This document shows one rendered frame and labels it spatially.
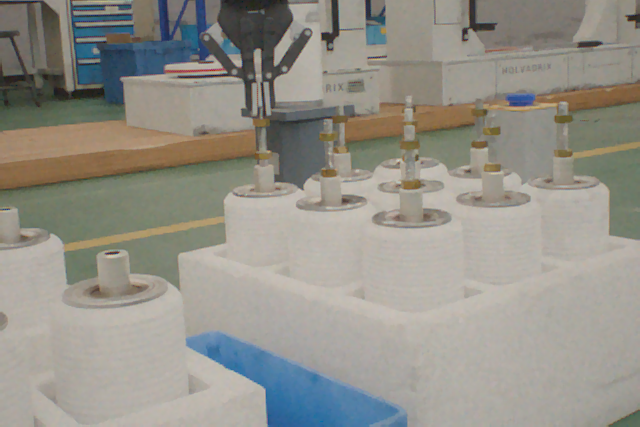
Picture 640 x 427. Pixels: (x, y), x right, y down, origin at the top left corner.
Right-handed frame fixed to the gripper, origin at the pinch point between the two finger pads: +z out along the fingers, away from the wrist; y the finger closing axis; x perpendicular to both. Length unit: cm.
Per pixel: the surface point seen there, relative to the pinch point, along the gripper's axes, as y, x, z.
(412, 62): 94, 271, 11
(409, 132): 11.5, -21.1, 2.3
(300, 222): 2.0, -13.2, 11.7
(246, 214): -2.7, -4.1, 12.4
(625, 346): 36.0, -15.7, 27.7
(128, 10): -27, 562, -21
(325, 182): 5.1, -11.3, 8.2
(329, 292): 3.7, -18.5, 17.8
